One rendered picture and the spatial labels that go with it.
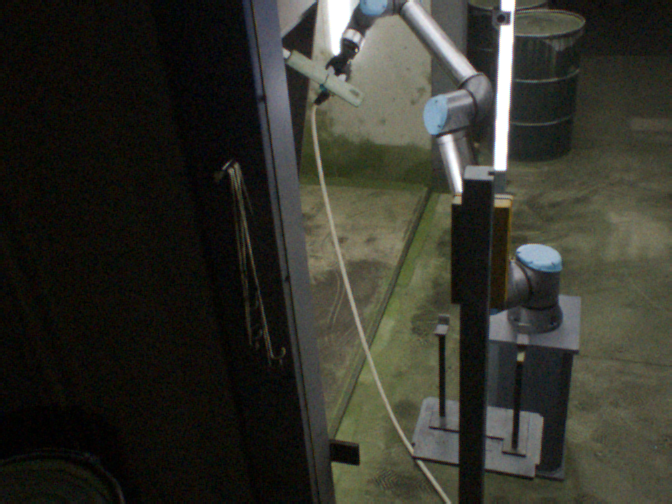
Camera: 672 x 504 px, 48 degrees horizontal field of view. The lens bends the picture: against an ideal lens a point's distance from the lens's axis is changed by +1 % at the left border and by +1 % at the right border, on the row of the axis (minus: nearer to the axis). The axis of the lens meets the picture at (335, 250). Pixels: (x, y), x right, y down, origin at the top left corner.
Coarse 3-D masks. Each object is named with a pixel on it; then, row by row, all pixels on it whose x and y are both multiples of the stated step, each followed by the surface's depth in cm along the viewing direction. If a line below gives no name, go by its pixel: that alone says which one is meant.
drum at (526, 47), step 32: (576, 32) 463; (512, 64) 475; (544, 64) 467; (576, 64) 479; (512, 96) 485; (544, 96) 478; (512, 128) 496; (544, 128) 490; (512, 160) 508; (544, 160) 502
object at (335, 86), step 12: (288, 60) 264; (300, 60) 264; (300, 72) 268; (312, 72) 265; (324, 72) 267; (324, 84) 268; (336, 84) 268; (348, 84) 269; (324, 96) 278; (348, 96) 269; (360, 96) 270
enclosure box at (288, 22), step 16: (288, 0) 267; (304, 0) 269; (288, 16) 252; (304, 16) 261; (288, 32) 283; (304, 32) 281; (288, 48) 286; (304, 48) 285; (288, 80) 293; (304, 80) 291; (288, 96) 297; (304, 96) 295; (304, 112) 299; (304, 128) 301
